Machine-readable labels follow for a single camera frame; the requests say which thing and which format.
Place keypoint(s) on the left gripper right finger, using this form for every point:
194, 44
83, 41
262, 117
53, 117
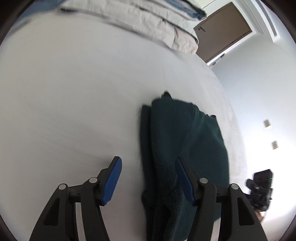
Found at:
238, 219

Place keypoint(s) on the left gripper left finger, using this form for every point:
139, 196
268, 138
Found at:
58, 219

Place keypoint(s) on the dark green garment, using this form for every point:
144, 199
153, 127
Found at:
169, 129

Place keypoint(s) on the person's right hand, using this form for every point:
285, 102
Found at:
260, 215

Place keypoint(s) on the white bed sheet mattress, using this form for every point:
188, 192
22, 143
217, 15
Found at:
72, 86

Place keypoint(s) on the brown wooden door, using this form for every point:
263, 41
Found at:
219, 31

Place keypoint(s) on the folded grey white duvet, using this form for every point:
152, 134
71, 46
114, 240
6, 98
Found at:
168, 22

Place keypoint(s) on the lower wall socket plate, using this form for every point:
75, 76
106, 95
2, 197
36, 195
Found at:
274, 145

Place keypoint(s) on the upper wall switch plate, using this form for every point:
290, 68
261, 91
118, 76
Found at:
266, 123

